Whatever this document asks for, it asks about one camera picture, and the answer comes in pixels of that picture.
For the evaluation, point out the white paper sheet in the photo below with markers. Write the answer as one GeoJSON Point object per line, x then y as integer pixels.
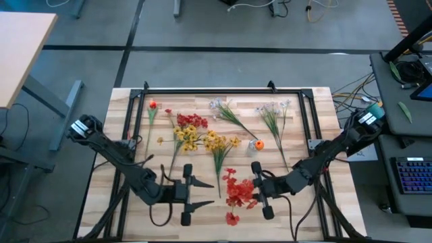
{"type": "Point", "coordinates": [369, 156]}

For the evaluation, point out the yellow flower bunch grassy leaves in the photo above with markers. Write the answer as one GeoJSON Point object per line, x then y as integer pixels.
{"type": "Point", "coordinates": [216, 140]}

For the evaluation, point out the ribbed clear glass vase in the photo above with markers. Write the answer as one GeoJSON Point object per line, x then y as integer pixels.
{"type": "Point", "coordinates": [251, 145]}

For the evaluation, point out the black metal table frame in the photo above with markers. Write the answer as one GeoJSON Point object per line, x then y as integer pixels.
{"type": "Point", "coordinates": [219, 91]}

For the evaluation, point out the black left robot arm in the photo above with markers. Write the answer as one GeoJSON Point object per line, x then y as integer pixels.
{"type": "Point", "coordinates": [111, 152]}

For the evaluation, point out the small red-orange artificial tulip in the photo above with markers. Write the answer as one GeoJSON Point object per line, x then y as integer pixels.
{"type": "Point", "coordinates": [153, 104]}

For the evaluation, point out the green leaf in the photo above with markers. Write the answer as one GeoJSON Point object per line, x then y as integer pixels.
{"type": "Point", "coordinates": [405, 112]}
{"type": "Point", "coordinates": [395, 71]}

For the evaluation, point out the orange-red flower bunch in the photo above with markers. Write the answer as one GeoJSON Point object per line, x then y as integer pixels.
{"type": "Point", "coordinates": [238, 190]}

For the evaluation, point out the dark grey desk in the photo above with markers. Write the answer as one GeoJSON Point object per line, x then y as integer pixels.
{"type": "Point", "coordinates": [386, 189]}

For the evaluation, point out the grey metal table leg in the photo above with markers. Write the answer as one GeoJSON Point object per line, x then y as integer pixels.
{"type": "Point", "coordinates": [78, 8]}
{"type": "Point", "coordinates": [177, 8]}

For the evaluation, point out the white metal bracket plate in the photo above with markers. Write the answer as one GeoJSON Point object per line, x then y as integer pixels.
{"type": "Point", "coordinates": [314, 144]}

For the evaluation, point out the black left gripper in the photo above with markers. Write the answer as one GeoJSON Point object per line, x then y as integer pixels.
{"type": "Point", "coordinates": [179, 192]}

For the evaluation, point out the white artificial flower bunch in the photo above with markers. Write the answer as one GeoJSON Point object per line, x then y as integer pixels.
{"type": "Point", "coordinates": [271, 113]}
{"type": "Point", "coordinates": [229, 114]}

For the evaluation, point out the light wood side table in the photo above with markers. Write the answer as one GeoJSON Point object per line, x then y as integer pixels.
{"type": "Point", "coordinates": [23, 50]}

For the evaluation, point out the black tablet blue screen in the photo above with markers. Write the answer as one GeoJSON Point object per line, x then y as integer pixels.
{"type": "Point", "coordinates": [423, 92]}

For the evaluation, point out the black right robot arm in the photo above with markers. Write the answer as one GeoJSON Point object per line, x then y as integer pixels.
{"type": "Point", "coordinates": [337, 148]}

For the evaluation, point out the backlit black keyboard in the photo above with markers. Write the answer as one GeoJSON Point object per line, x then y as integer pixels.
{"type": "Point", "coordinates": [415, 175]}

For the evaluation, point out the large orange artificial tulip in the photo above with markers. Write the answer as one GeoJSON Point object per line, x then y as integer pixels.
{"type": "Point", "coordinates": [259, 145]}

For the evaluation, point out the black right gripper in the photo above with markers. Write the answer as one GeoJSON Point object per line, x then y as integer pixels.
{"type": "Point", "coordinates": [273, 187]}

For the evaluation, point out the grey power strip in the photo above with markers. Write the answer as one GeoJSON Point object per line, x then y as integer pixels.
{"type": "Point", "coordinates": [276, 8]}

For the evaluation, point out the grey side table leg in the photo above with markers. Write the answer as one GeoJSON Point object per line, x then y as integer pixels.
{"type": "Point", "coordinates": [65, 114]}

